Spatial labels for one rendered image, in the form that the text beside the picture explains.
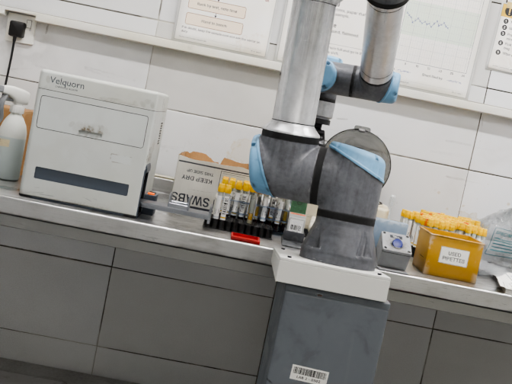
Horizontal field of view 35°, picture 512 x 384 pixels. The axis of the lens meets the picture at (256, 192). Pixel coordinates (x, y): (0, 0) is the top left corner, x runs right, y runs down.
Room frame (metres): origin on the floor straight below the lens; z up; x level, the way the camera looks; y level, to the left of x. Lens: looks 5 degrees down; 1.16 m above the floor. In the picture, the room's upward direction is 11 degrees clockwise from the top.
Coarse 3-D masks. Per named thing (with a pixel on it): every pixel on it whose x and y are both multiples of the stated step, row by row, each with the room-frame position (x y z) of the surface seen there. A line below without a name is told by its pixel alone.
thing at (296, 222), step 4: (292, 212) 1.98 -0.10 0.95; (292, 216) 1.95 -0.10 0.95; (296, 216) 1.95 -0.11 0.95; (300, 216) 1.95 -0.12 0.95; (304, 216) 1.95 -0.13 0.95; (288, 220) 1.96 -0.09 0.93; (292, 220) 1.94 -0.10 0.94; (296, 220) 1.94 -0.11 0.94; (300, 220) 1.94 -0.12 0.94; (304, 220) 1.94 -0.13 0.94; (288, 224) 1.94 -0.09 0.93; (292, 224) 1.94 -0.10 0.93; (296, 224) 1.94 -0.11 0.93; (300, 224) 1.94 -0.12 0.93; (304, 224) 1.94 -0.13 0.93; (288, 228) 1.94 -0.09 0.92; (292, 228) 1.94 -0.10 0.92; (296, 228) 1.94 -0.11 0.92; (300, 228) 1.94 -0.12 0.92; (300, 232) 1.94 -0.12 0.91
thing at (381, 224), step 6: (378, 222) 2.02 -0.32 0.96; (384, 222) 2.02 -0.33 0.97; (390, 222) 2.02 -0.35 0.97; (396, 222) 2.02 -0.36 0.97; (402, 222) 2.04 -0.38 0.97; (378, 228) 2.02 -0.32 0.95; (384, 228) 2.02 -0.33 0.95; (390, 228) 2.02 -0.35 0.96; (396, 228) 2.02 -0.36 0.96; (402, 228) 2.02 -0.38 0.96; (378, 234) 2.02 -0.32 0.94; (402, 234) 2.02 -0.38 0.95; (378, 240) 2.02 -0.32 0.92
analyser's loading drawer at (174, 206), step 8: (144, 200) 1.92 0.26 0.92; (152, 200) 1.95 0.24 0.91; (168, 200) 1.89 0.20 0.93; (176, 200) 1.95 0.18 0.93; (152, 208) 1.89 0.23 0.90; (160, 208) 1.89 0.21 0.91; (168, 208) 1.89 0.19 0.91; (176, 208) 1.89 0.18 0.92; (184, 208) 1.90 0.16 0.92; (192, 216) 1.90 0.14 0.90; (200, 216) 1.90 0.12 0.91; (208, 216) 1.89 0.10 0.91
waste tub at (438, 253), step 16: (432, 240) 1.92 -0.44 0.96; (448, 240) 1.92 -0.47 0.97; (464, 240) 1.92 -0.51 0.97; (416, 256) 2.02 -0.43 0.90; (432, 256) 1.92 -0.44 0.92; (448, 256) 1.92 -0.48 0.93; (464, 256) 1.92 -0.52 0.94; (480, 256) 1.93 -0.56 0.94; (432, 272) 1.92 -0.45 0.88; (448, 272) 1.92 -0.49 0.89; (464, 272) 1.93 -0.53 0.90
